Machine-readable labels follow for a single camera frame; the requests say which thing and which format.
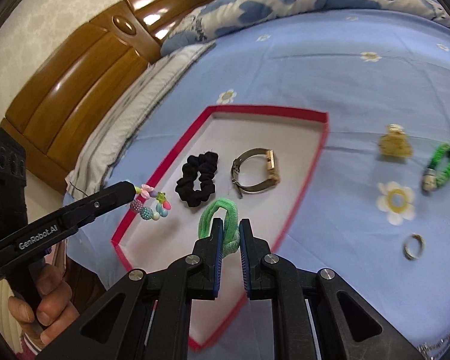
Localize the gold ring bangle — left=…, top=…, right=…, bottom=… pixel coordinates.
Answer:
left=402, top=233, right=425, bottom=261

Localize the silver chain bracelet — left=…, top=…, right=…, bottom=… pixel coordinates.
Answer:
left=414, top=330, right=450, bottom=357

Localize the green braided bracelet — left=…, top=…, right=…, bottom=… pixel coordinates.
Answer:
left=420, top=142, right=450, bottom=193

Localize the person's left hand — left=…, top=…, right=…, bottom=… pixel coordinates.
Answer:
left=8, top=264, right=80, bottom=350

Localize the wooden headboard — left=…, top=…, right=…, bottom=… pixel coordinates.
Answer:
left=1, top=0, right=213, bottom=194

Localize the blue floral bed sheet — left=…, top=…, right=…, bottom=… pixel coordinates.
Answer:
left=67, top=10, right=450, bottom=359

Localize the green hair tie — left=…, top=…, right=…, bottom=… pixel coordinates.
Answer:
left=198, top=197, right=242, bottom=259

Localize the yellow hair claw clip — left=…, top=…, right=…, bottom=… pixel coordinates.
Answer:
left=378, top=124, right=413, bottom=158

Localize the black scrunchie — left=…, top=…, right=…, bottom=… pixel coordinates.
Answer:
left=175, top=151, right=218, bottom=208

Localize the grey striped pillow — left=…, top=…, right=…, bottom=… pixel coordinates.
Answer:
left=65, top=41, right=215, bottom=200

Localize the gold mesh wristwatch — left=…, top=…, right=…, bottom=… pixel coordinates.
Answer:
left=230, top=148, right=280, bottom=199

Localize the red shallow tray box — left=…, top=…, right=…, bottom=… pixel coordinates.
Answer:
left=110, top=105, right=330, bottom=352

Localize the colourful bead bracelet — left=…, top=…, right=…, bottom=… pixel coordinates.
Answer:
left=129, top=184, right=172, bottom=222

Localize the blue heart patterned duvet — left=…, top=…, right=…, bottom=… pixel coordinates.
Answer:
left=161, top=0, right=450, bottom=56

